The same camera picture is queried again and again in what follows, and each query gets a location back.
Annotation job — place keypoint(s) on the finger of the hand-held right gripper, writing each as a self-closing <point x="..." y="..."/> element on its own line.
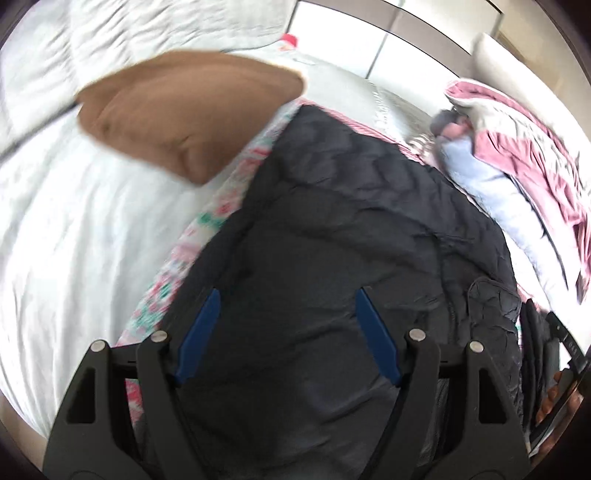
<point x="533" y="360"/>

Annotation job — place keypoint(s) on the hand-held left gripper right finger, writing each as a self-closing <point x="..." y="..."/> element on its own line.
<point x="376" y="337"/>

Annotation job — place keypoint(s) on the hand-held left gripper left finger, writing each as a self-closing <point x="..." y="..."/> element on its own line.
<point x="201" y="334"/>

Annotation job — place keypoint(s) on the black quilted jacket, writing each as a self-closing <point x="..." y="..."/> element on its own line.
<point x="323" y="230"/>

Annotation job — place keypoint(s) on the person's right hand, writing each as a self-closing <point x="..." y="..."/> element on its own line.
<point x="551" y="392"/>

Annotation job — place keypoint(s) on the red green patterned blanket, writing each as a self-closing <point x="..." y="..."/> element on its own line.
<point x="217" y="217"/>

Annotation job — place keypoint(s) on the grey bed sheet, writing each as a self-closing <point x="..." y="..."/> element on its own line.
<point x="83" y="254"/>

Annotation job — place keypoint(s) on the light blue blanket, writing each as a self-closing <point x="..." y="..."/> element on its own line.
<point x="489" y="194"/>

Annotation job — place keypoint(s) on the pink grey quilt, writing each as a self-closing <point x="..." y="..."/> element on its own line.
<point x="540" y="170"/>

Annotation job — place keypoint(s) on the white fringed towel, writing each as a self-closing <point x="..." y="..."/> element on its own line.
<point x="406" y="120"/>

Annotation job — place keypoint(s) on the brown folded garment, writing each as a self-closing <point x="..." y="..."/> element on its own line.
<point x="184" y="115"/>

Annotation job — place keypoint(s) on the grey pink folded cloth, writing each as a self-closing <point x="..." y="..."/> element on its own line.
<point x="448" y="123"/>

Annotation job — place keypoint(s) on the white pillow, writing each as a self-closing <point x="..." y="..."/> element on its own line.
<point x="503" y="69"/>

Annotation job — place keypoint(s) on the white sliding wardrobe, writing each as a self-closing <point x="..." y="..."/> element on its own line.
<point x="369" y="32"/>

